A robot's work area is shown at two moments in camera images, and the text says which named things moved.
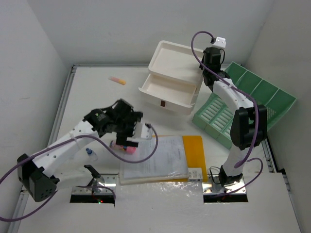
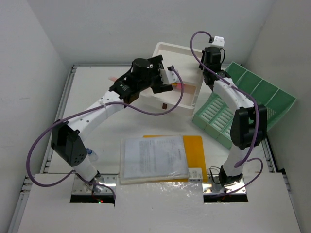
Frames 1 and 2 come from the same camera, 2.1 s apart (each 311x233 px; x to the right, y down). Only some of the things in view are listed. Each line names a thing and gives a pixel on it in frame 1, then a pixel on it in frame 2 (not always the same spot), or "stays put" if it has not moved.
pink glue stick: x=129 y=150 → x=178 y=85
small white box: x=195 y=174 stays put
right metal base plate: x=213 y=186 stays put
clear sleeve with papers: x=169 y=163 stays put
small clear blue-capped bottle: x=93 y=155 stays put
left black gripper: x=134 y=118 → x=156 y=63
